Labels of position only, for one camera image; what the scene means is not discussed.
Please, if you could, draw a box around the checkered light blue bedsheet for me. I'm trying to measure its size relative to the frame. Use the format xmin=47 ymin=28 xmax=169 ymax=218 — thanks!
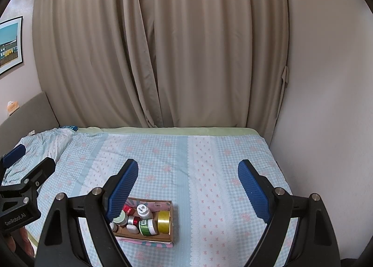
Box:
xmin=3 ymin=129 xmax=288 ymax=266

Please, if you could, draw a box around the red cap silver jar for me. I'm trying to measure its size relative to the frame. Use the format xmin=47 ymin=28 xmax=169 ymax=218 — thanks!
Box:
xmin=127 ymin=215 xmax=141 ymax=227

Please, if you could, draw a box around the grey headboard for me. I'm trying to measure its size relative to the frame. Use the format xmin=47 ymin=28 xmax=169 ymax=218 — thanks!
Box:
xmin=1 ymin=92 xmax=59 ymax=156

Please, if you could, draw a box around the white oval case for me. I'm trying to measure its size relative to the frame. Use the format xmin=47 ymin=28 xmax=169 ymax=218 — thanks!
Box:
xmin=126 ymin=224 xmax=140 ymax=234

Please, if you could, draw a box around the framed wall picture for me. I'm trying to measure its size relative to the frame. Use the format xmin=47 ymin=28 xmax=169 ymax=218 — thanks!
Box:
xmin=0 ymin=16 xmax=23 ymax=74

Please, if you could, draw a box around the red cardboard box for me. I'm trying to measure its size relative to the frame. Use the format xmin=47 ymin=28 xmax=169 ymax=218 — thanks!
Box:
xmin=123 ymin=204 xmax=136 ymax=216

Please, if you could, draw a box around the beige curtain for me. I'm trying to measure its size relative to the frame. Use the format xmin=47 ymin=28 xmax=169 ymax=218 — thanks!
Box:
xmin=32 ymin=0 xmax=289 ymax=141

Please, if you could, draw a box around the person hand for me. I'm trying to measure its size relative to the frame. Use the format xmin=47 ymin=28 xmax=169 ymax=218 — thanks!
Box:
xmin=5 ymin=227 xmax=35 ymax=257

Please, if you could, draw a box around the brown cardboard box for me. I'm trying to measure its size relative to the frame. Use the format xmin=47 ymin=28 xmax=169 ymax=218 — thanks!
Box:
xmin=113 ymin=198 xmax=174 ymax=248

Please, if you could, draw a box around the yellow tape roll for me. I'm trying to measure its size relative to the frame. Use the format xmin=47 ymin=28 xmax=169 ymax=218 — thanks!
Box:
xmin=157 ymin=210 xmax=171 ymax=234

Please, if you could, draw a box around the green label white jar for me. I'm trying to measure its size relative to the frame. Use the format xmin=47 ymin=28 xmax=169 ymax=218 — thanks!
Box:
xmin=138 ymin=218 xmax=158 ymax=237

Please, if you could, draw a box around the white pill bottle green label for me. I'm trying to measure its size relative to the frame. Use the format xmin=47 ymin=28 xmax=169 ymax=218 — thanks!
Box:
xmin=137 ymin=204 xmax=153 ymax=220

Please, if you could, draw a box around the pale green glass jar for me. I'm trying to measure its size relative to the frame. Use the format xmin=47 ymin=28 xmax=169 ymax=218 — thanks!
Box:
xmin=113 ymin=210 xmax=128 ymax=227

